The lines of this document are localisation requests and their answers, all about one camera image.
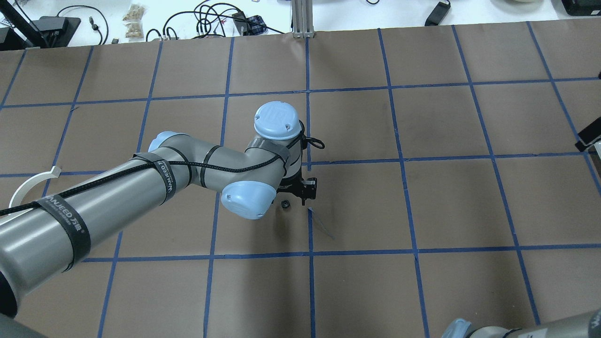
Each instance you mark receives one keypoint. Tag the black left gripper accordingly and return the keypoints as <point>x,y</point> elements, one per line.
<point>292,189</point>

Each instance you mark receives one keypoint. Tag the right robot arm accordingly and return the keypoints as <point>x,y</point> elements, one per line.
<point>585,325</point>

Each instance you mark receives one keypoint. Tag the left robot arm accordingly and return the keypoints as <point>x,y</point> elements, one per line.
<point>53,234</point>

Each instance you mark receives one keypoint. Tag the black power adapter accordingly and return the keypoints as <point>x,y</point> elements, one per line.
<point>438,13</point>

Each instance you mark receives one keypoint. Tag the white curved plastic part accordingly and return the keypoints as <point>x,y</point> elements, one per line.
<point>27,185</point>

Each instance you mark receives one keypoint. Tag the aluminium frame post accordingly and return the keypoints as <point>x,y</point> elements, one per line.
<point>302,18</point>

